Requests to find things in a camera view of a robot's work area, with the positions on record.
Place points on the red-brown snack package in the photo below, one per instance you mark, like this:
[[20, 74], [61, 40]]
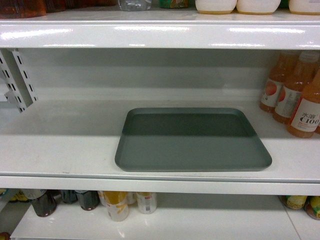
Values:
[[22, 9]]

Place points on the white jar middle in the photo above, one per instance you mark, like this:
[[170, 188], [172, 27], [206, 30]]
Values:
[[257, 7]]

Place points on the back orange juice bottle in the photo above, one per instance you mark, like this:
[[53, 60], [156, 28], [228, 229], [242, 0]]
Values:
[[284, 66]]

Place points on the dark cola bottle right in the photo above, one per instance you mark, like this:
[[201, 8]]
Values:
[[88, 199]]

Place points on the green labelled bottle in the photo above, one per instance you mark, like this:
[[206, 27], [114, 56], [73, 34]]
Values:
[[174, 4]]

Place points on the dark cola bottle left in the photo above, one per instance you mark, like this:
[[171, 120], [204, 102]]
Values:
[[41, 200]]

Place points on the white metal shelving unit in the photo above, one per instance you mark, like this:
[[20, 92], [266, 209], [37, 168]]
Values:
[[86, 68]]

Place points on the front orange juice bottle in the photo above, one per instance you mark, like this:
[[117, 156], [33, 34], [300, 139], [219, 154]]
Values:
[[306, 115]]

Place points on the clear water bottle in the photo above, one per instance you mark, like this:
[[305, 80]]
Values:
[[132, 5]]

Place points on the middle orange juice bottle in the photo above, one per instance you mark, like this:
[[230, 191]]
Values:
[[302, 75]]

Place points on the orange juice bottle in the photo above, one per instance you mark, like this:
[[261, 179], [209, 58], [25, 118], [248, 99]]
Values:
[[306, 115], [302, 75], [284, 66]]

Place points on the dark cola bottle middle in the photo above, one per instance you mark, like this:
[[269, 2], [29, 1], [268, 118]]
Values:
[[68, 196]]

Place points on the white jar left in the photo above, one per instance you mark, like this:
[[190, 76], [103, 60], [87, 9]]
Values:
[[215, 7]]

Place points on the white jar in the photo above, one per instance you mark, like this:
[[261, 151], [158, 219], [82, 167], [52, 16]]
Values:
[[304, 7], [257, 7], [215, 7]]

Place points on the dark cola bottle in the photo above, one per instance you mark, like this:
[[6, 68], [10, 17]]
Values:
[[41, 200], [68, 196], [88, 199]]

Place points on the white jar right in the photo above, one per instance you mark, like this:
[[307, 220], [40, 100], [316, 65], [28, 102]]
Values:
[[304, 7]]

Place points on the grey rectangular metal tray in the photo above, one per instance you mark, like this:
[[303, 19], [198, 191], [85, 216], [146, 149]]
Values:
[[190, 139]]

